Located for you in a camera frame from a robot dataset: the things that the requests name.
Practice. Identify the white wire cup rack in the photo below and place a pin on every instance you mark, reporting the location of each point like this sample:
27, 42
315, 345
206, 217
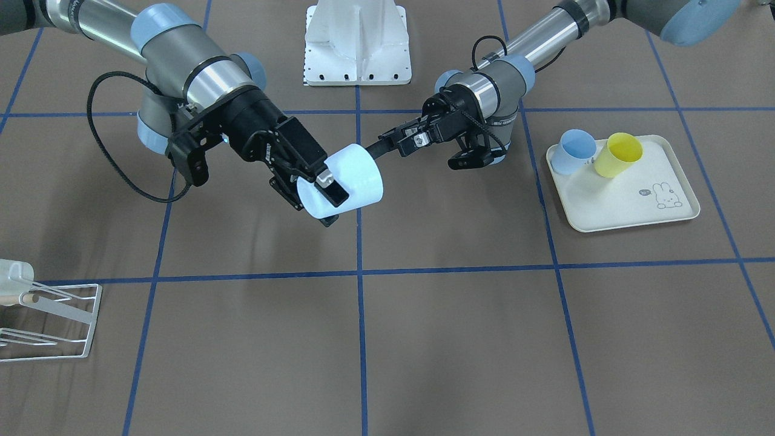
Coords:
50, 322

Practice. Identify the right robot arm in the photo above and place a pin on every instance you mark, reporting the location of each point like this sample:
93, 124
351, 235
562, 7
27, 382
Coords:
196, 95

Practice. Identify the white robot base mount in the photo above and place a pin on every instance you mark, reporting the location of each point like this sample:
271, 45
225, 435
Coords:
356, 43

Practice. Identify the white ikea cup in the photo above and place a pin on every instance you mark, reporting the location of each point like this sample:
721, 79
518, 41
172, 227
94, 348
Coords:
17, 277

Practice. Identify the cream plastic tray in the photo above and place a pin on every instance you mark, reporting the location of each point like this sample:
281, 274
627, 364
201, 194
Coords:
654, 190

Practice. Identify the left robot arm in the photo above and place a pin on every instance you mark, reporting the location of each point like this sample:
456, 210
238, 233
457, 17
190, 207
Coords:
501, 79

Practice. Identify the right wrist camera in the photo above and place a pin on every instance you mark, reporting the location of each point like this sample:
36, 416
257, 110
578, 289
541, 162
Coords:
187, 152

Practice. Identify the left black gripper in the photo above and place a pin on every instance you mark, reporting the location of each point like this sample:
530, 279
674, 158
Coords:
446, 123

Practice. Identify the yellow cup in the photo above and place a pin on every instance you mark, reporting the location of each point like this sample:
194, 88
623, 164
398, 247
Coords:
619, 153

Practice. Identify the light blue cup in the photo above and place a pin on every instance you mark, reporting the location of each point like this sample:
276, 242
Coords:
575, 148
356, 171

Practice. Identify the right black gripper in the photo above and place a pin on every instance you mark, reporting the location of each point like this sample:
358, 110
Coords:
253, 123

